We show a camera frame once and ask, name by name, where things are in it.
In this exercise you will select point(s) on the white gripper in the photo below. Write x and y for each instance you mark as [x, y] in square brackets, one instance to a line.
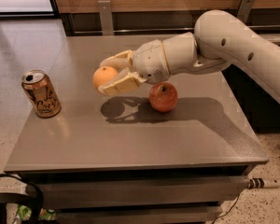
[149, 61]

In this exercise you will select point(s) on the orange fruit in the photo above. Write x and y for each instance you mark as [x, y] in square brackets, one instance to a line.
[103, 75]

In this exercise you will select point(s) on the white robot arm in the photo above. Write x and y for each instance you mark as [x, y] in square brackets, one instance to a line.
[218, 41]

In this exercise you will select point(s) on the orange LaCroix can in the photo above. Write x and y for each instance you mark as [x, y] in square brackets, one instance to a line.
[41, 93]

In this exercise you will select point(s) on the red apple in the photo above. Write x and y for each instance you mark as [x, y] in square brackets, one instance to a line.
[163, 97]

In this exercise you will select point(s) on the grey drawer cabinet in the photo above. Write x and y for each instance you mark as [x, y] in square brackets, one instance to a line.
[118, 161]

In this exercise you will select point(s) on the white power strip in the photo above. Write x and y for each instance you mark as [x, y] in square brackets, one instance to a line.
[260, 183]

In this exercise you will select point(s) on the green snack bag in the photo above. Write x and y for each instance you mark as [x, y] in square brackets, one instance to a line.
[24, 215]

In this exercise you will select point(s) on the left metal wall bracket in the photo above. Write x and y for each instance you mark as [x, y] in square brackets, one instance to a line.
[106, 18]

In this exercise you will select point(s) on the metal wall bracket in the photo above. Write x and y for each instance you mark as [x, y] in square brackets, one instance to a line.
[244, 9]
[106, 18]

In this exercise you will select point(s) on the right metal wall bracket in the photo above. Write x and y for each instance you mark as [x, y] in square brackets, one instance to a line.
[244, 9]

